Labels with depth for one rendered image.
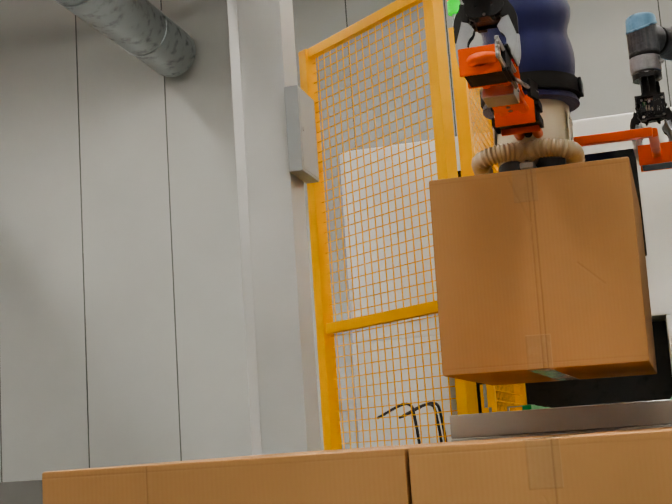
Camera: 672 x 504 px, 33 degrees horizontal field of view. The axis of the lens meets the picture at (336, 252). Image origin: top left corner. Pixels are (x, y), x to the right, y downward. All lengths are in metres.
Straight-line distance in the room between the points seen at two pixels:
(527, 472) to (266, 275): 2.28
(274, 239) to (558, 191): 1.72
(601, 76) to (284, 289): 8.74
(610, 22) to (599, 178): 10.17
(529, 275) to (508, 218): 0.12
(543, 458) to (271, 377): 2.22
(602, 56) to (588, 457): 10.77
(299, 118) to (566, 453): 2.41
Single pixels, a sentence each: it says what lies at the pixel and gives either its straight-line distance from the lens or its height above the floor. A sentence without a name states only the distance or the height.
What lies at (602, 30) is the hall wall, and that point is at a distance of 12.42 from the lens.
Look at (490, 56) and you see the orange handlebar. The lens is 2.02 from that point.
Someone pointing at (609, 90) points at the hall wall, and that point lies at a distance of 12.22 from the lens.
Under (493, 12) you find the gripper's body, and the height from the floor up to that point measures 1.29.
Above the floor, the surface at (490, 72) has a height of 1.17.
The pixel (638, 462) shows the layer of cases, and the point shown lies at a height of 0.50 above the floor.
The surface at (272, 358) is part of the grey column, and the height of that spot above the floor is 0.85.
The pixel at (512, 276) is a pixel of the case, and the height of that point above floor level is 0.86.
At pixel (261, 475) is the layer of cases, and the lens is 1.77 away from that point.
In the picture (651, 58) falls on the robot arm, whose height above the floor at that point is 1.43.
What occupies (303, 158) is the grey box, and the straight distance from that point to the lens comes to 3.87.
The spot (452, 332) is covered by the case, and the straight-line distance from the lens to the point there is 2.30.
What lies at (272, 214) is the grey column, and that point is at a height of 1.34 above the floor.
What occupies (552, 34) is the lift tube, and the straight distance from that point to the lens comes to 2.64.
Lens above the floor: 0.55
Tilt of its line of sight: 10 degrees up
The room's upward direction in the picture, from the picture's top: 4 degrees counter-clockwise
